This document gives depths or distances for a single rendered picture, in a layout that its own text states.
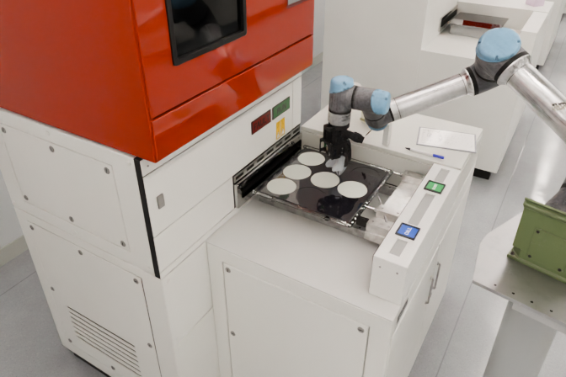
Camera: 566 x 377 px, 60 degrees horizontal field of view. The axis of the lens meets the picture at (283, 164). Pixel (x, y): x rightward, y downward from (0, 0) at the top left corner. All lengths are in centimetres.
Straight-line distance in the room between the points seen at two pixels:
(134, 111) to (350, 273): 76
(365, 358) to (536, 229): 62
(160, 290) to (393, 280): 68
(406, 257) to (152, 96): 76
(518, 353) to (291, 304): 77
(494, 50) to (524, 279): 67
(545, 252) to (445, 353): 96
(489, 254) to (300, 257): 58
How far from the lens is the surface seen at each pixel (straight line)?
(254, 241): 159
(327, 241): 159
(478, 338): 254
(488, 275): 159
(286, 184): 170
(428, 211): 154
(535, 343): 184
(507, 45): 157
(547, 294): 160
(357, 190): 169
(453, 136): 196
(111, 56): 119
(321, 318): 151
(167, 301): 157
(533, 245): 162
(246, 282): 160
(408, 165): 182
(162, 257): 146
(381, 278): 139
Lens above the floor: 185
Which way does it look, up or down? 31 degrees down
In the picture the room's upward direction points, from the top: straight up
